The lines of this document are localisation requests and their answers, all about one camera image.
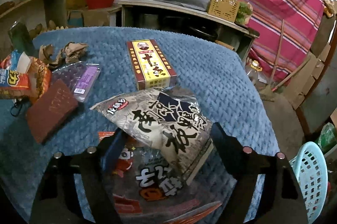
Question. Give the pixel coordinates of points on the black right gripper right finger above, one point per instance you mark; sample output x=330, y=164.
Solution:
x=281, y=199

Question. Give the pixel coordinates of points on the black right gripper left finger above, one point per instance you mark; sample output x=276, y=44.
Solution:
x=56, y=199

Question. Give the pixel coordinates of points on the orange clear snack wrapper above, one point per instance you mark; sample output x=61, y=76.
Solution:
x=154, y=178

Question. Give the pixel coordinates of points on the silver black snack bag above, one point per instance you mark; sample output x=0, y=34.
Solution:
x=166, y=119

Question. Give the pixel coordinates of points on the light blue trash basket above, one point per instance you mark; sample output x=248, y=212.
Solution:
x=310, y=169

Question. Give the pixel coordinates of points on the red blue snack bag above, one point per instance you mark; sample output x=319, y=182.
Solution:
x=32, y=85

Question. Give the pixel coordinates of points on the purple plastic package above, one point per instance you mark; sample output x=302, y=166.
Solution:
x=79, y=77

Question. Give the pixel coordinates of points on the yellow oil bottle floor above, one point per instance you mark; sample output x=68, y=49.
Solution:
x=253, y=70

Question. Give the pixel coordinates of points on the small red snack packet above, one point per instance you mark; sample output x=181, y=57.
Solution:
x=11, y=61

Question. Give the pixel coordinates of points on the blue knitted table cloth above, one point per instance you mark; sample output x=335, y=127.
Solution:
x=213, y=73

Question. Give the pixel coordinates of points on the crumpled brown paper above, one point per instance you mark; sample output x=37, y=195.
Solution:
x=70, y=53

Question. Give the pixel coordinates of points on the yellow red spice box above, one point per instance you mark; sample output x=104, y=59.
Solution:
x=150, y=65

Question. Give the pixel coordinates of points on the green glass bottle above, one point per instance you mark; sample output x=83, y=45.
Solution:
x=20, y=38

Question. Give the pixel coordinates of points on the green vegetable bunch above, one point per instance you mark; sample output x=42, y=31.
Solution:
x=244, y=13

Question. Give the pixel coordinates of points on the yellow chopstick holder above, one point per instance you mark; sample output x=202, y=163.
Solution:
x=224, y=9

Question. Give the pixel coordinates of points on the wooden side table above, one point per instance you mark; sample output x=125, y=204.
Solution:
x=156, y=15

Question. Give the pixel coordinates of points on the broom with wooden handle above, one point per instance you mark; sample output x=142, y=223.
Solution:
x=267, y=93

